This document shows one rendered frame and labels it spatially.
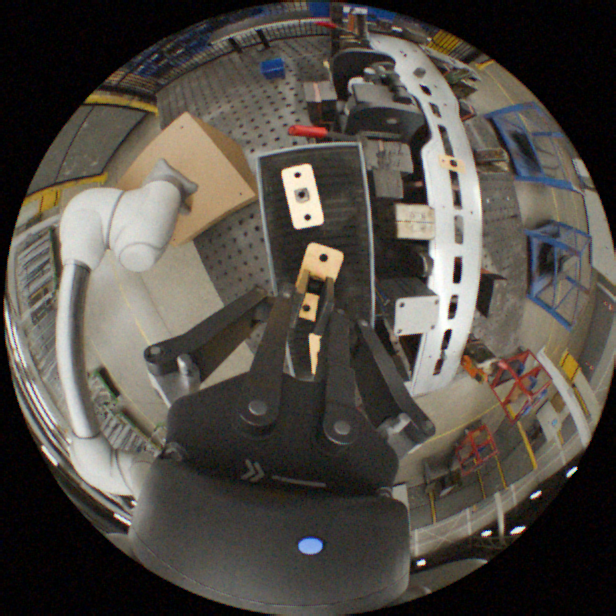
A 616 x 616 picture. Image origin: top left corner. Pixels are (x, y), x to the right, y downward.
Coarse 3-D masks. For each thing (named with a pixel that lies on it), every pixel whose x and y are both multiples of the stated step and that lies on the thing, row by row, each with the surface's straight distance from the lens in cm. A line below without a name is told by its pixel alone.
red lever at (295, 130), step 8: (296, 128) 31; (304, 128) 31; (312, 128) 32; (320, 128) 33; (304, 136) 32; (312, 136) 32; (320, 136) 33; (328, 136) 34; (336, 136) 35; (344, 136) 36; (352, 136) 37; (360, 136) 37; (368, 144) 38
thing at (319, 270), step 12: (312, 252) 21; (324, 252) 21; (336, 252) 21; (312, 264) 22; (324, 264) 22; (336, 264) 22; (300, 276) 22; (312, 276) 22; (324, 276) 22; (336, 276) 22; (312, 288) 22; (312, 300) 23; (300, 312) 24; (312, 312) 24
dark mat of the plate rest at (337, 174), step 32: (288, 160) 29; (320, 160) 28; (352, 160) 28; (320, 192) 27; (352, 192) 27; (288, 224) 27; (320, 224) 27; (352, 224) 27; (288, 256) 28; (320, 256) 27; (352, 256) 27; (352, 288) 29; (352, 320) 31
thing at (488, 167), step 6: (474, 156) 69; (474, 162) 68; (486, 162) 64; (492, 162) 63; (480, 168) 70; (486, 168) 69; (492, 168) 68; (498, 168) 66; (504, 168) 67; (450, 174) 83; (456, 174) 82; (486, 174) 76; (450, 180) 91
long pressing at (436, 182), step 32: (416, 64) 80; (416, 96) 62; (448, 96) 73; (448, 128) 61; (448, 192) 53; (448, 224) 52; (480, 224) 59; (448, 256) 52; (480, 256) 60; (448, 288) 55; (448, 320) 59; (416, 352) 61; (448, 352) 66; (416, 384) 70; (448, 384) 79
